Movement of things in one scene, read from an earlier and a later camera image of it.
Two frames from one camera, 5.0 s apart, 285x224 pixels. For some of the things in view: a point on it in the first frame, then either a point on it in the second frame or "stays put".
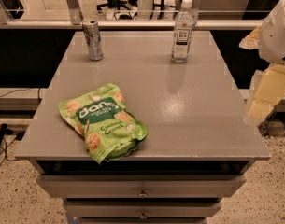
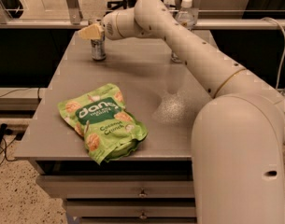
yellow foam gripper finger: [251, 40] → [92, 32]
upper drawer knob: [143, 193] stays put
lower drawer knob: [143, 216] stays put
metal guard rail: [124, 22] stays put
